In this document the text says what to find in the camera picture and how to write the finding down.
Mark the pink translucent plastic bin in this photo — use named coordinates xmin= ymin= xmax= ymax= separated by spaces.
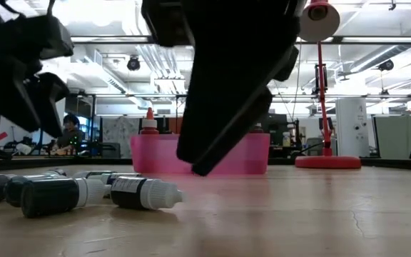
xmin=130 ymin=133 xmax=271 ymax=176

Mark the small white container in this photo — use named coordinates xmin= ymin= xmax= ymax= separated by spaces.
xmin=15 ymin=142 xmax=32 ymax=155

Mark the grey-green office partition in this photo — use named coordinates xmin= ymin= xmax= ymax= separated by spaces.
xmin=371 ymin=114 xmax=411 ymax=160

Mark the red desk lamp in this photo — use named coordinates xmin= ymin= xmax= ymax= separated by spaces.
xmin=294 ymin=0 xmax=362 ymax=170

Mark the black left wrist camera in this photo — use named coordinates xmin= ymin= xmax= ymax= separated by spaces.
xmin=4 ymin=14 xmax=74 ymax=61

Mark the white round column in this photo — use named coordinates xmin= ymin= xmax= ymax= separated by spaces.
xmin=335 ymin=97 xmax=370 ymax=158

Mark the large red food colouring bottle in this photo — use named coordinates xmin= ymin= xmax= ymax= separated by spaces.
xmin=139 ymin=106 xmax=161 ymax=136

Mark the black aluminium table frame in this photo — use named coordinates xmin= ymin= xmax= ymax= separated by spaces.
xmin=0 ymin=156 xmax=411 ymax=168

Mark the dark horizontal overhead beam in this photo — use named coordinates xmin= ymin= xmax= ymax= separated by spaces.
xmin=70 ymin=34 xmax=411 ymax=46

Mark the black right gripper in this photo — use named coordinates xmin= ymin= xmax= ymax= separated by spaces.
xmin=176 ymin=0 xmax=306 ymax=163

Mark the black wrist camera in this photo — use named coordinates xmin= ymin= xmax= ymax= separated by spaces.
xmin=4 ymin=14 xmax=74 ymax=61
xmin=141 ymin=0 xmax=196 ymax=48

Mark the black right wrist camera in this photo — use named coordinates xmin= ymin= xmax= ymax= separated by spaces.
xmin=141 ymin=0 xmax=196 ymax=48

